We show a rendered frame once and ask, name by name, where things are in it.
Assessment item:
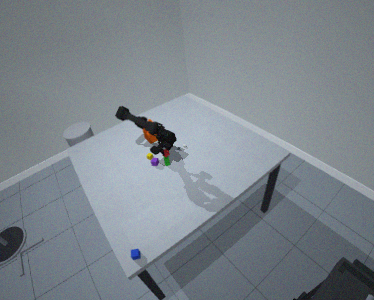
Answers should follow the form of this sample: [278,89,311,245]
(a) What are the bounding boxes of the small blue block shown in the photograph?
[131,249,141,260]

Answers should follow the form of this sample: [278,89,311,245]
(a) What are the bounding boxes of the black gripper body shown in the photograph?
[150,137,177,155]

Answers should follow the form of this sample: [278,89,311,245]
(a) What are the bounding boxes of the purple block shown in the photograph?
[150,158,159,166]

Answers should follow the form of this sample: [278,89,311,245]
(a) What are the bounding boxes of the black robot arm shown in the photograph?
[115,106,175,150]

